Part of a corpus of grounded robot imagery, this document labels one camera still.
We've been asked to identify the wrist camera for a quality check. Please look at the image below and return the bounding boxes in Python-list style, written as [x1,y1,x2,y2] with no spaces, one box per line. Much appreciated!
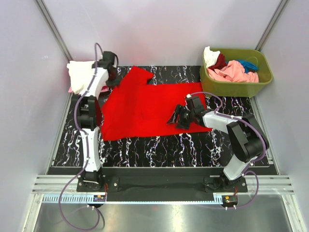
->
[185,95,205,114]
[98,51,119,67]

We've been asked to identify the folded white t shirt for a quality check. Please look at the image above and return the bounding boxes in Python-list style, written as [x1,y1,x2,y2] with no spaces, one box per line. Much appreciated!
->
[67,60,95,94]

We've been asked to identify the blue t shirt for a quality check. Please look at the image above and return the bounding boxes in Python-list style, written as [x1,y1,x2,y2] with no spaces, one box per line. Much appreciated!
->
[237,59,259,73]

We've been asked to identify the dark red t shirt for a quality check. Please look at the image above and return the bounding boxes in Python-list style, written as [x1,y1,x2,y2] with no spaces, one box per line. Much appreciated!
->
[209,53,227,71]

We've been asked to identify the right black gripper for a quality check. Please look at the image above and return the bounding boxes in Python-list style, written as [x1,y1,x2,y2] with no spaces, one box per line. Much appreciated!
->
[166,104,195,131]

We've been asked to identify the aluminium frame rail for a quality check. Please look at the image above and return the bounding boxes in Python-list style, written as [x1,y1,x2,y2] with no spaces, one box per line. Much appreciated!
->
[33,175,294,195]

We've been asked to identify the black marbled table mat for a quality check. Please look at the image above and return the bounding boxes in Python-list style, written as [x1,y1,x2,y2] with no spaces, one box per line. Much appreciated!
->
[47,65,276,175]

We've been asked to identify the light pink t shirt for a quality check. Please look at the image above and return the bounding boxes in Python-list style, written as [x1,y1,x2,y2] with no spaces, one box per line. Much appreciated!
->
[207,60,259,83]

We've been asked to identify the olive green plastic bin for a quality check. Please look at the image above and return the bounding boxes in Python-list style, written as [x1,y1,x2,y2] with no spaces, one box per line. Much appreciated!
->
[200,46,273,98]

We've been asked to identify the white cloth in bin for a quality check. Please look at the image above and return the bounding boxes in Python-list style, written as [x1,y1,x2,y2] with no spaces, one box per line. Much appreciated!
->
[203,46,221,68]

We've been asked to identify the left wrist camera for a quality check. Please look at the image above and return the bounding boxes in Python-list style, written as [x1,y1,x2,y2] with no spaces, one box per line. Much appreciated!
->
[98,51,119,67]

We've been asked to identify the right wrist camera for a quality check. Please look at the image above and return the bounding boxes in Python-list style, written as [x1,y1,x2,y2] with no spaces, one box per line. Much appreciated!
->
[185,95,205,114]

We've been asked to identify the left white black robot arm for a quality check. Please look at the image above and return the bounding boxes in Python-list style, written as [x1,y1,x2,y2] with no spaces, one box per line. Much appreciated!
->
[73,51,119,191]

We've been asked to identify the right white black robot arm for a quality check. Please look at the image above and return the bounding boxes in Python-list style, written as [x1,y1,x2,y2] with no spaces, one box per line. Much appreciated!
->
[167,94,269,192]

